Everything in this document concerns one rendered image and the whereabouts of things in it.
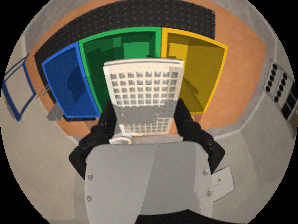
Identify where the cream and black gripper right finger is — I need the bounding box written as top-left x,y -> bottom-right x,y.
173,98 -> 225,175

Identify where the green bin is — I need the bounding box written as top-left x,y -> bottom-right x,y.
79,27 -> 161,114

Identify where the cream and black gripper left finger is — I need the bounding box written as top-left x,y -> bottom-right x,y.
69,100 -> 117,180

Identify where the yellow bin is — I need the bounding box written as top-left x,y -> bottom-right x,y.
160,27 -> 228,114

